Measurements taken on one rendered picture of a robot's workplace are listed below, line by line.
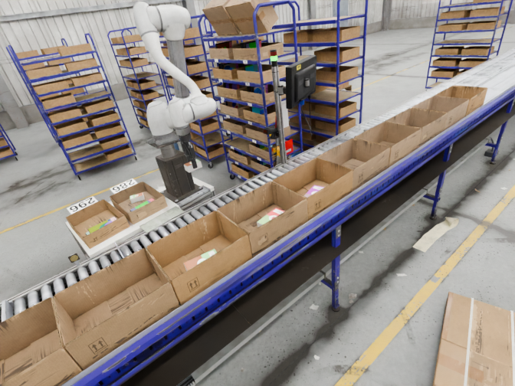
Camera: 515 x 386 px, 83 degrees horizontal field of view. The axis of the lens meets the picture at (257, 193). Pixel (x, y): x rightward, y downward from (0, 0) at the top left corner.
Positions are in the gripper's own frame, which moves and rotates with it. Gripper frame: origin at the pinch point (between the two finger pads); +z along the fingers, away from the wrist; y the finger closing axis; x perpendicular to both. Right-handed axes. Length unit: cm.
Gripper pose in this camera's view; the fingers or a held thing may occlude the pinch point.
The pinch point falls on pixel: (191, 162)
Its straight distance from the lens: 200.2
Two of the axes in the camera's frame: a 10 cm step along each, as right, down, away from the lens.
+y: -6.2, -3.4, 7.0
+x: -7.7, 4.2, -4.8
